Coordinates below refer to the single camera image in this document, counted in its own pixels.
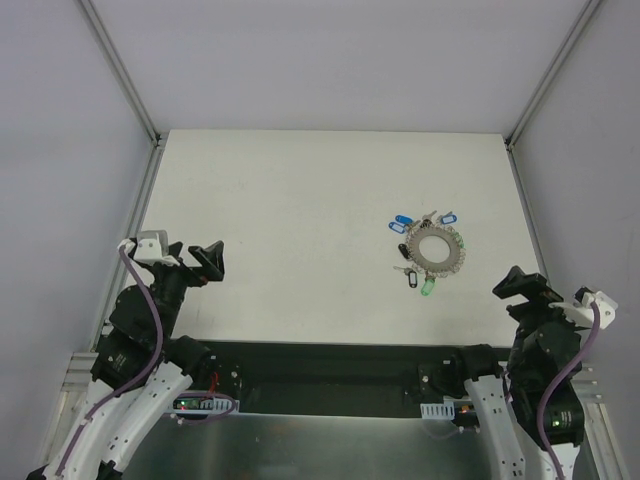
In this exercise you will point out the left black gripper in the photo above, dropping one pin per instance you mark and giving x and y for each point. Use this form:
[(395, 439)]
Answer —
[(182, 268)]

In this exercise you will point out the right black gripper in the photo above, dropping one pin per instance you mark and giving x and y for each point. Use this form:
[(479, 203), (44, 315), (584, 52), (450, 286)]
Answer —
[(532, 305)]

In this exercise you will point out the metal disc keyring organizer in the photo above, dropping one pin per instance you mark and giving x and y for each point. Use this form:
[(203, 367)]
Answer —
[(434, 250)]

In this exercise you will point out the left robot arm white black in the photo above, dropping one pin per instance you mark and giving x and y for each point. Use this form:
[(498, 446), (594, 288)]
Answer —
[(140, 369)]

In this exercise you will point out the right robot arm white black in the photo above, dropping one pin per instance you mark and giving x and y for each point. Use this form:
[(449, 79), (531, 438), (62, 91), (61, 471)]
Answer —
[(531, 420)]

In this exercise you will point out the blue key tag inner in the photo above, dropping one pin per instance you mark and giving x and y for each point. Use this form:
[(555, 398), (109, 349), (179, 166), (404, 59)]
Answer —
[(448, 218)]

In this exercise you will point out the grey clear key tag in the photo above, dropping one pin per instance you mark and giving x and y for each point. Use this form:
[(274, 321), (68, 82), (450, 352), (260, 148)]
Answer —
[(410, 274)]

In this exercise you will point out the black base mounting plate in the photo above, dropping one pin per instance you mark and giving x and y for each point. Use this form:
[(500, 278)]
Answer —
[(378, 381)]

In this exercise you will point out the small blue key tag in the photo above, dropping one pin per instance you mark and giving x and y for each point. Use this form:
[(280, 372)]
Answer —
[(403, 219)]

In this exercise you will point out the blue key tag outer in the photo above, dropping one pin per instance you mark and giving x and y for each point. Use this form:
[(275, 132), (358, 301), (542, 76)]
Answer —
[(397, 227)]

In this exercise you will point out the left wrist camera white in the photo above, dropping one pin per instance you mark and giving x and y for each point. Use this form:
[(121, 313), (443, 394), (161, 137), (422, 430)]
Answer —
[(149, 247)]

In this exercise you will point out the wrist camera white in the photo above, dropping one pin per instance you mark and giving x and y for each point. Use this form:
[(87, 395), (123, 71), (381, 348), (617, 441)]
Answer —
[(149, 247), (586, 305)]

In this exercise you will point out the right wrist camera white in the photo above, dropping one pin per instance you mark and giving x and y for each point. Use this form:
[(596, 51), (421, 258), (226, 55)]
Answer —
[(586, 305)]

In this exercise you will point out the green tag key on ring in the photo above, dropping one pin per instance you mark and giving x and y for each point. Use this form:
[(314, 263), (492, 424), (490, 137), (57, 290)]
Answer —
[(459, 239)]

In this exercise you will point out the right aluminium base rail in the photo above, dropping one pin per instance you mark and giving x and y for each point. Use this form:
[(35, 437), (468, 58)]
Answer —
[(586, 385)]

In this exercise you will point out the black tag key on ring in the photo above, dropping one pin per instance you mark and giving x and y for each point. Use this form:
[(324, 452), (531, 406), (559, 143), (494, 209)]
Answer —
[(404, 250)]

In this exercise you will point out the left slotted cable duct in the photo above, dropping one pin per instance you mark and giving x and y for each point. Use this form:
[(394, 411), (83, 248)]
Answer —
[(200, 405)]

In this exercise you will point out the slotted cable duct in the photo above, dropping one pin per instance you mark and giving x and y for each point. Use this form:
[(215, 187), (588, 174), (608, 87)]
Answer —
[(200, 405), (438, 411)]

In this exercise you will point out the right slotted cable duct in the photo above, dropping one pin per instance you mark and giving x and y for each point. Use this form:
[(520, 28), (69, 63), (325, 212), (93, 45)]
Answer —
[(438, 411)]

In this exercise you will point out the left aluminium frame post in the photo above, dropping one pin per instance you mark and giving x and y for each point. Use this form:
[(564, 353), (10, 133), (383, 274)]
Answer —
[(118, 69)]

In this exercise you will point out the aluminium frame post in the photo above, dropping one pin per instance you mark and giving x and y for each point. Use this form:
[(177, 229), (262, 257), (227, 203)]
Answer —
[(575, 33), (118, 69)]

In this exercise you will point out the right aluminium frame post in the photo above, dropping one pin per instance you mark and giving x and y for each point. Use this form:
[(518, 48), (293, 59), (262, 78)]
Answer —
[(575, 33)]

